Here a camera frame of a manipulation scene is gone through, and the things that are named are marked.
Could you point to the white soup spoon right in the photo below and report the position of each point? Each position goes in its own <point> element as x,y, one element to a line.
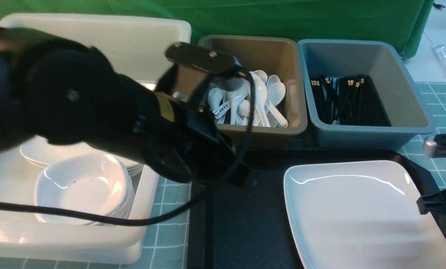
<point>275,94</point>

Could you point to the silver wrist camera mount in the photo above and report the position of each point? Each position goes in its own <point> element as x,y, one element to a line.
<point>194,66</point>

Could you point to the black chopsticks bundle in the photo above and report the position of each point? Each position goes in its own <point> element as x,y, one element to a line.
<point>351,101</point>

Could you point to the top white square plate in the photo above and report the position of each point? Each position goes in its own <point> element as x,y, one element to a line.
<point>38,150</point>

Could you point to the black serving tray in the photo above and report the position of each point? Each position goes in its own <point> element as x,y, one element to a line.
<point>249,229</point>

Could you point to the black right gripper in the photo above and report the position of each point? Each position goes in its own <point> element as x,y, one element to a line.
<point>435,146</point>

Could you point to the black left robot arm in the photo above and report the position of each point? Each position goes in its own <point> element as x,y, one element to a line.
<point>69,93</point>

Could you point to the brown plastic bin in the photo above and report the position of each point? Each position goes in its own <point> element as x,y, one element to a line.
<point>275,56</point>

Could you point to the bottom stacked white plate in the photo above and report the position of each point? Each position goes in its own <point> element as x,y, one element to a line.
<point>135,175</point>

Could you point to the large white rice plate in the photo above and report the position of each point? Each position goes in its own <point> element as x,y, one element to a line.
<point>360,215</point>

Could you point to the white spoon with lettering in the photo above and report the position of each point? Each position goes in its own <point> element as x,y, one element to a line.
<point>221,110</point>

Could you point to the green backdrop cloth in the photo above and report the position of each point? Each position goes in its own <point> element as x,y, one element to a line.
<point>399,23</point>

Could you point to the white soup spoon front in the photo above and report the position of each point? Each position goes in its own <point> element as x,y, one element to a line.
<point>259,98</point>

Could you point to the large white plastic tub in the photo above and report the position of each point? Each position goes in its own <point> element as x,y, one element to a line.
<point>135,46</point>

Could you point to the blue-grey plastic bin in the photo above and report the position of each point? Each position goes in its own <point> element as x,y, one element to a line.
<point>406,110</point>

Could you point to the white soup spoon back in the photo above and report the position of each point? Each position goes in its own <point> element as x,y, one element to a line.
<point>262,75</point>

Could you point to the white soup spoon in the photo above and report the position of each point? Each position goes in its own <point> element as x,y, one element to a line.
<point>259,98</point>
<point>275,94</point>
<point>262,75</point>

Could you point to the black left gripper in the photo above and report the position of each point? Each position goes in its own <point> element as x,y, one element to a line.
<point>183,143</point>

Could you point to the white bowl in tub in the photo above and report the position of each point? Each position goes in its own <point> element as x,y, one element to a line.
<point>95,183</point>

